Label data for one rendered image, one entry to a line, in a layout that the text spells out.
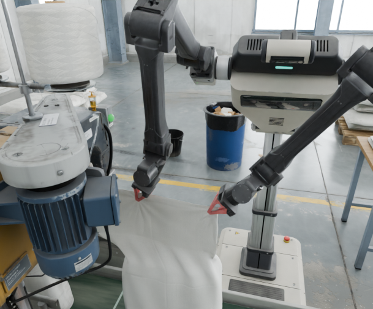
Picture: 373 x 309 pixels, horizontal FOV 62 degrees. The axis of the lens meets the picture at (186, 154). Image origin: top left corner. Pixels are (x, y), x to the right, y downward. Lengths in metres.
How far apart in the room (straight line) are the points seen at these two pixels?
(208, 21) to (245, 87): 7.84
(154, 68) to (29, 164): 0.35
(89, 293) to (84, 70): 1.27
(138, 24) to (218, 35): 8.27
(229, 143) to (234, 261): 1.53
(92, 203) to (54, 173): 0.12
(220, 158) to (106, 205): 2.66
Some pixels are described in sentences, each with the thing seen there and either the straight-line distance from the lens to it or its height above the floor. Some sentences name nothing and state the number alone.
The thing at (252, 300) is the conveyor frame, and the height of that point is 0.41.
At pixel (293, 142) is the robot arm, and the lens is 0.83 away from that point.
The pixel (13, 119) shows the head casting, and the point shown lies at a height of 1.34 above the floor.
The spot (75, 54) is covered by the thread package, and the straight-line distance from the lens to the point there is 0.72.
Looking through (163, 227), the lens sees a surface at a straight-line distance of 1.15.
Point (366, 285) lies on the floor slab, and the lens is 2.49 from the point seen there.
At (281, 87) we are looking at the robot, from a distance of 1.21.
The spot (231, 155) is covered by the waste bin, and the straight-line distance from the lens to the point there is 3.31.
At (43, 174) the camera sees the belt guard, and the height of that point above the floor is 1.39.
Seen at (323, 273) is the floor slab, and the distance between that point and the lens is 2.45.
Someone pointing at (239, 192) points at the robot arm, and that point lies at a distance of 0.88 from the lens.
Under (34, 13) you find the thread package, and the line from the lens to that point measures 0.73.
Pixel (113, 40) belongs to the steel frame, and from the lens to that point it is 9.72.
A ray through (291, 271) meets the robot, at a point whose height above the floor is 0.26.
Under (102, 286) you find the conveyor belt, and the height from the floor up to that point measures 0.38.
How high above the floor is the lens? 1.69
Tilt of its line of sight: 27 degrees down
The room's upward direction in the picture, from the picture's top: 1 degrees counter-clockwise
